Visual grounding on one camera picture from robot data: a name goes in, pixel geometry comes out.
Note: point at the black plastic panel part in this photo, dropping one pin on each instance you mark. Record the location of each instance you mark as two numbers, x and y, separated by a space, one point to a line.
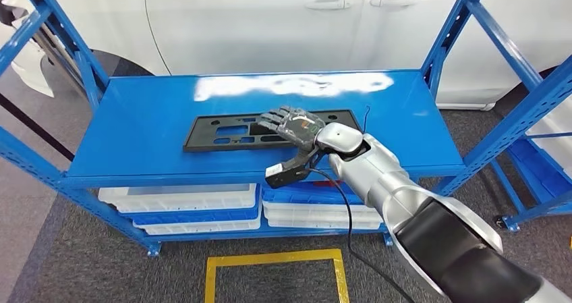
201 135

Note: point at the white car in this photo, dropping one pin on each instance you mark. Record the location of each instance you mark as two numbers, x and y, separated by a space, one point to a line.
246 24

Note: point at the large white plastic bin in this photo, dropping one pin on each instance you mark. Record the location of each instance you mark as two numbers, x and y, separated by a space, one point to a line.
558 122

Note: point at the red part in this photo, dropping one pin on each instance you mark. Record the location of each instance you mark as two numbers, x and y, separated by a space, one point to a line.
322 183

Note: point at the thin black bar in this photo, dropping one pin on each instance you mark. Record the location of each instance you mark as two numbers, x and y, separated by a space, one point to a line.
35 126

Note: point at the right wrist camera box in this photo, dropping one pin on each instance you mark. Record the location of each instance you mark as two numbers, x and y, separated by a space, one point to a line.
290 171

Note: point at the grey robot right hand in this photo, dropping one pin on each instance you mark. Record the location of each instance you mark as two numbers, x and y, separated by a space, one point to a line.
295 126

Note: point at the translucent white plastic bin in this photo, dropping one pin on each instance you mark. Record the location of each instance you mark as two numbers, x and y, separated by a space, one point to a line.
178 198

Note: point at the yellow floor tape square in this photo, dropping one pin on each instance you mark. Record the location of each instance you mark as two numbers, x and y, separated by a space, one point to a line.
210 283

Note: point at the blue metal shelf rack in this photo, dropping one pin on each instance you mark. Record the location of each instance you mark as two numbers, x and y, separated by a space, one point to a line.
178 126

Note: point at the blue wheeled shelf rack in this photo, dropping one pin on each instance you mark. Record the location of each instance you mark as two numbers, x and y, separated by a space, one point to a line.
536 167

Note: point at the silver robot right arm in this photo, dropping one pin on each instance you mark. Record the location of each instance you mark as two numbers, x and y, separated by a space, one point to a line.
384 180

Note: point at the blue plastic bin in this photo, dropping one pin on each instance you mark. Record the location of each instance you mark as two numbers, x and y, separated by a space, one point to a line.
192 216
304 196

